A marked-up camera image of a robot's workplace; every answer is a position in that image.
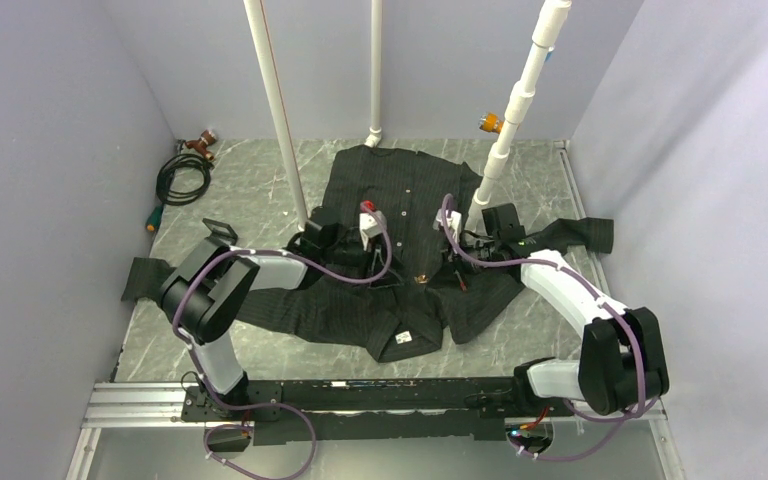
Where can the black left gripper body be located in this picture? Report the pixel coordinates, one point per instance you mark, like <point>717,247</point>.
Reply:
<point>350,252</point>

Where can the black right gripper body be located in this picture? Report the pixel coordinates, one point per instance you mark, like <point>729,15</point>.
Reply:
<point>461,266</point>

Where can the dark pinstriped shirt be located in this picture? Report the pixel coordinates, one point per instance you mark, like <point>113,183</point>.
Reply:
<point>335,329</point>

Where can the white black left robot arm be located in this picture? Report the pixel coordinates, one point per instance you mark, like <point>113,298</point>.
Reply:
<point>203,296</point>

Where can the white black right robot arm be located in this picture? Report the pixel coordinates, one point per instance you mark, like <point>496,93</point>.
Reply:
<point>621,369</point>

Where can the white pole middle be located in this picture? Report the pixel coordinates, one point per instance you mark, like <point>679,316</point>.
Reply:
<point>376,23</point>

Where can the orange cylindrical fitting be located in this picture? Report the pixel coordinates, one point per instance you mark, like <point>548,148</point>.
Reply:
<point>491,123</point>

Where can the brown pipe fitting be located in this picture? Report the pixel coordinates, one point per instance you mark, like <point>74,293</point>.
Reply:
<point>202,145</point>

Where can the white jointed pole right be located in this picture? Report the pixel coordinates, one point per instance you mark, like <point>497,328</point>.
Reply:
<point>551,19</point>

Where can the white pole left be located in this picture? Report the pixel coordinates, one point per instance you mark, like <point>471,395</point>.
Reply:
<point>258,24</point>

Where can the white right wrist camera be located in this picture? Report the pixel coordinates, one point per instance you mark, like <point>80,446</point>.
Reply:
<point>451,219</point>

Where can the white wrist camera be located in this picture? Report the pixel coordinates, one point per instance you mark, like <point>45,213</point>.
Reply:
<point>372,223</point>
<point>451,219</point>

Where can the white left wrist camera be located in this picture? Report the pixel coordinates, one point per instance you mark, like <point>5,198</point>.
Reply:
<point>372,223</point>

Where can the black square frame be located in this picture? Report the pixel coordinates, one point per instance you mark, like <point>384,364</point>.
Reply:
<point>221,230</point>

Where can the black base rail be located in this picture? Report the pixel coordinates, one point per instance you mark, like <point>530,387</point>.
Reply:
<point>283,411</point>

